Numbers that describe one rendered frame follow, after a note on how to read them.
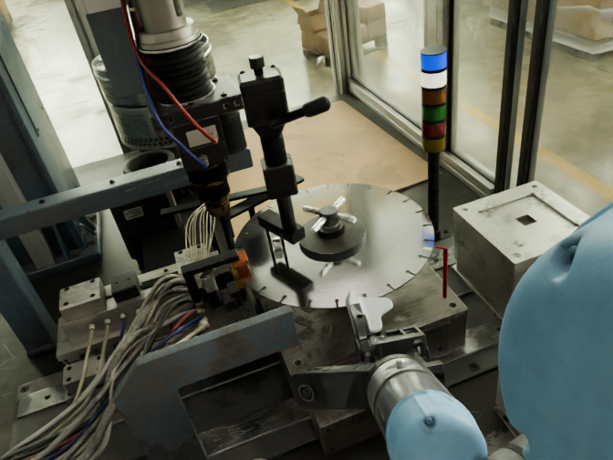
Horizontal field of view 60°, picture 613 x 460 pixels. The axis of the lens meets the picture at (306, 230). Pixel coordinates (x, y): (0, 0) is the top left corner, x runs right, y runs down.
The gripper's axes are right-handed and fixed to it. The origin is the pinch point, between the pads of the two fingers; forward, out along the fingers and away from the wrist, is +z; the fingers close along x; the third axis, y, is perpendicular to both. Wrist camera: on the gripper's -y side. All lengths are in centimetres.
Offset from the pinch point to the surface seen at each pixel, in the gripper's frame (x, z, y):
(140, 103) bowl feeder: 52, 57, -36
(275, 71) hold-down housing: 38.1, -7.9, -4.5
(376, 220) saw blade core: 16.0, 13.5, 8.4
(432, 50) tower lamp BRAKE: 43, 16, 24
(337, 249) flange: 13.1, 7.2, 0.4
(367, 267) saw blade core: 9.9, 3.8, 4.1
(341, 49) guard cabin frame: 69, 107, 23
